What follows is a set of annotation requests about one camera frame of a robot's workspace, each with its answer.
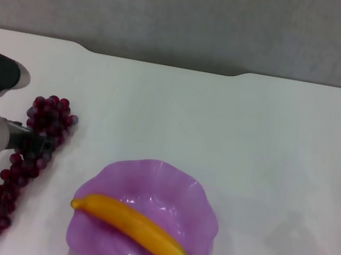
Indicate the purple wavy plastic bowl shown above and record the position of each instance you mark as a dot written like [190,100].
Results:
[159,188]

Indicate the yellow banana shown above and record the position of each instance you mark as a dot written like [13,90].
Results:
[139,227]

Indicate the red grape bunch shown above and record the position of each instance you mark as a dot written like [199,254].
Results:
[50,116]

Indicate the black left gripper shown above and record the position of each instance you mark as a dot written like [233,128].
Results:
[18,138]

